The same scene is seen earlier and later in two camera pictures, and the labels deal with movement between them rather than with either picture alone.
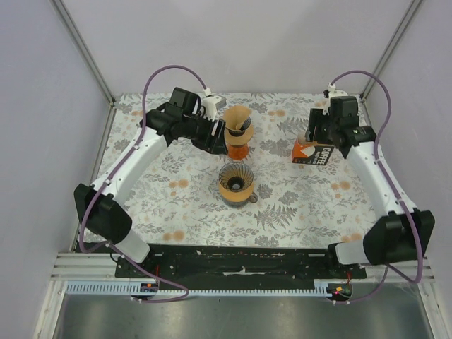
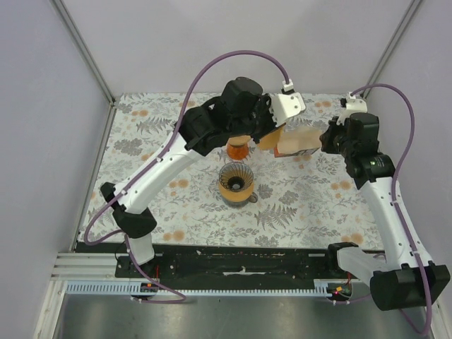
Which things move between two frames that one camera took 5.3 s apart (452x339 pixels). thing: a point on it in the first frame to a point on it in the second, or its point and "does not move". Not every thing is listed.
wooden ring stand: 236,196 does not move
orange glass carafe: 238,152 does not move
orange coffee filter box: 311,152 to 288,142
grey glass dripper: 236,177 does not move
